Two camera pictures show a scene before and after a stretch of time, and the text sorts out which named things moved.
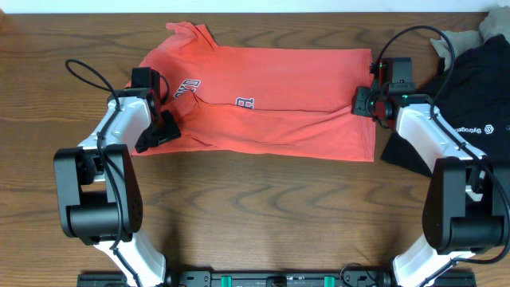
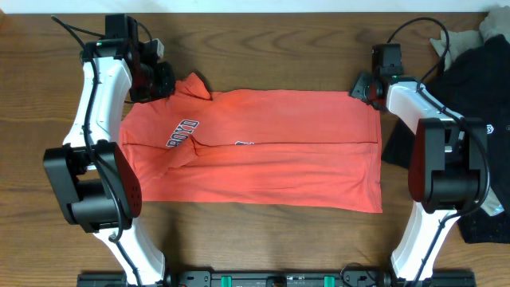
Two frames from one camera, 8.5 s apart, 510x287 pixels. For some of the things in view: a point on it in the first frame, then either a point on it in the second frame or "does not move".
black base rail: x=273 y=277 does not move
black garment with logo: x=471 y=95 does not move
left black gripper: x=160 y=130 → x=160 y=84
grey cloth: x=496 y=21 does not move
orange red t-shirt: x=289 y=103 → x=272 y=147
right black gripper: x=362 y=101 → x=359 y=89
